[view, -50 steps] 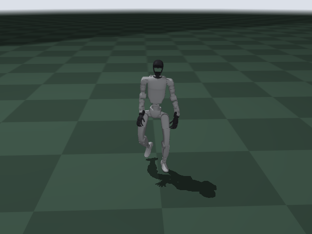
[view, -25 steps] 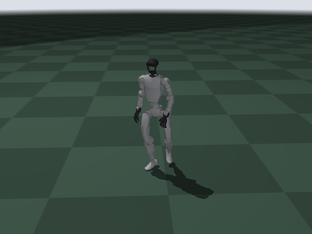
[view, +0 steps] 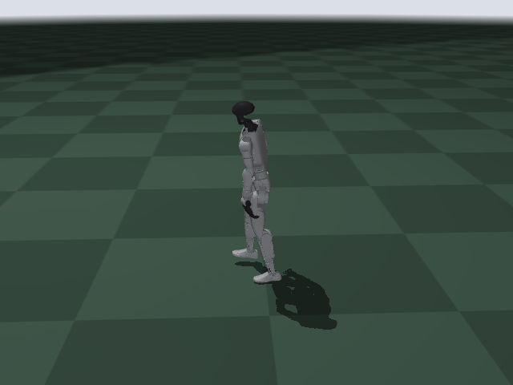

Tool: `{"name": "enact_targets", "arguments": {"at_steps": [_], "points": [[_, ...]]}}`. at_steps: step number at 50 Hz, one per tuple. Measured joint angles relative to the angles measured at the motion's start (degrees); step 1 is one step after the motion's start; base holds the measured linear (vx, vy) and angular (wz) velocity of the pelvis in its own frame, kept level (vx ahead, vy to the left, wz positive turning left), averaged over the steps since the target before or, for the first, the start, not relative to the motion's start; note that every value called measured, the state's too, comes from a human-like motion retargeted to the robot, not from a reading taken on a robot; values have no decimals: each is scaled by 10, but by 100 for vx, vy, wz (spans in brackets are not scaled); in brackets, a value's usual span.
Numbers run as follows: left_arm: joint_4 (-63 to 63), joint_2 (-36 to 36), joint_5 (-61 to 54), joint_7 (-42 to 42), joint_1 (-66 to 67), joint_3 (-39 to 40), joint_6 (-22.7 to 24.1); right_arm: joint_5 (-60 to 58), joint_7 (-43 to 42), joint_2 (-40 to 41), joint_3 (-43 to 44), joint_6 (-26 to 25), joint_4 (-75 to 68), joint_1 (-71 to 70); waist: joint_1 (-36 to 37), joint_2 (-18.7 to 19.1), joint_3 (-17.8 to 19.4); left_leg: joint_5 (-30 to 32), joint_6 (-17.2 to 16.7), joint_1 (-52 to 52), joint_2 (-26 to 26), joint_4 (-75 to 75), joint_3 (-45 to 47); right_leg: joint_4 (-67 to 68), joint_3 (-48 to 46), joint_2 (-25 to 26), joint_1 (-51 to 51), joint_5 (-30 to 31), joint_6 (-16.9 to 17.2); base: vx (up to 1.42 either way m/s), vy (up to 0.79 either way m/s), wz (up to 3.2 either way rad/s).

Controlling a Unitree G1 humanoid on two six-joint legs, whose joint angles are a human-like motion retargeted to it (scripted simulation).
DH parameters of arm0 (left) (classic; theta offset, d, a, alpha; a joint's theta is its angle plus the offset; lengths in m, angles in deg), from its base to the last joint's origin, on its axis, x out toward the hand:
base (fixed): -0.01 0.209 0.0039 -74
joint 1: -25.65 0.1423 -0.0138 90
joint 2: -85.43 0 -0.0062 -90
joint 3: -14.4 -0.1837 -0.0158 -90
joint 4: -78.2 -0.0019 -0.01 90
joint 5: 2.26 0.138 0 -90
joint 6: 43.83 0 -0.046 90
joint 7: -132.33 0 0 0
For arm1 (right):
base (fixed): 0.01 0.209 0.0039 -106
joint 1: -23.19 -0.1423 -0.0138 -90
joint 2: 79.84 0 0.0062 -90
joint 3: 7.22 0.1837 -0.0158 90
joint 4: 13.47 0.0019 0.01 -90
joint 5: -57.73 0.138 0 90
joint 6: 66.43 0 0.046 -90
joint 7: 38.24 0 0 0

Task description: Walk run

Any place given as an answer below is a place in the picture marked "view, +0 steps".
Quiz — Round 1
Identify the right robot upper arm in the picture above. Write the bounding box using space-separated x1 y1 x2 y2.
253 120 268 148

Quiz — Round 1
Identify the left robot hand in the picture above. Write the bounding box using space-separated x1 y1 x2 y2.
242 200 259 219

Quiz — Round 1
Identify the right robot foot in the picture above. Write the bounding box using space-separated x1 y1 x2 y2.
232 248 259 259

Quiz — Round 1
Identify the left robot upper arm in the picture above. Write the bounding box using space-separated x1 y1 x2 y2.
239 136 254 177

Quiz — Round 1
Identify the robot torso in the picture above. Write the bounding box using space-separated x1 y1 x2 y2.
240 121 272 192

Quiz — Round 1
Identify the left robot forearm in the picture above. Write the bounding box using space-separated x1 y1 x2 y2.
240 171 253 206

